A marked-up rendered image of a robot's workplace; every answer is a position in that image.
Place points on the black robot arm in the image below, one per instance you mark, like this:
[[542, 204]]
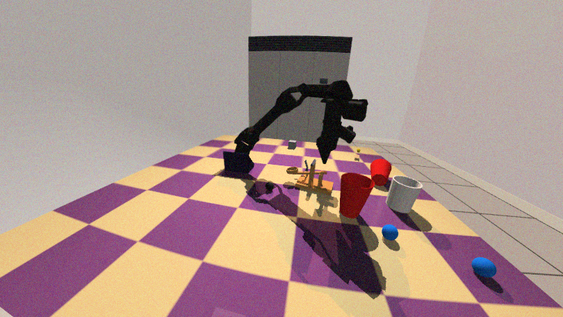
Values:
[[339, 103]]

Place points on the white cup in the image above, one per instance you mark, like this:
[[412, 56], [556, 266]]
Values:
[[402, 193]]

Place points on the blue ball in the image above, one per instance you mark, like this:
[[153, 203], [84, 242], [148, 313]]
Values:
[[484, 267], [390, 232]]

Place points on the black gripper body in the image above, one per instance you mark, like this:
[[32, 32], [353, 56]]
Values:
[[327, 138]]

